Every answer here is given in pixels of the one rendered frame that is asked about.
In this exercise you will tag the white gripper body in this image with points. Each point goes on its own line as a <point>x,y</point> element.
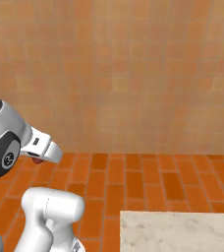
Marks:
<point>53,152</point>

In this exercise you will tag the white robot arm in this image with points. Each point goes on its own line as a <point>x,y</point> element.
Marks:
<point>9,138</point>

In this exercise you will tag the red strawberry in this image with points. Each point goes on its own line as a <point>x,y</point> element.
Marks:
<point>37,160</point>

